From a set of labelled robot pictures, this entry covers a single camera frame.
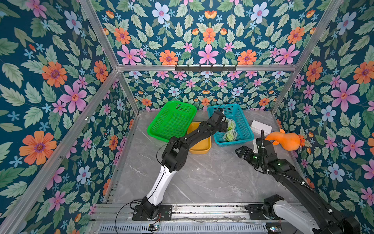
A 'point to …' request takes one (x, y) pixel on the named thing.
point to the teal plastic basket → (234, 112)
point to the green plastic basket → (174, 120)
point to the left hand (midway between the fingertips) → (226, 123)
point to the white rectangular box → (257, 126)
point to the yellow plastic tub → (203, 147)
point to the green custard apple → (231, 136)
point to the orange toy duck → (288, 141)
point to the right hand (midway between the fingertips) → (242, 151)
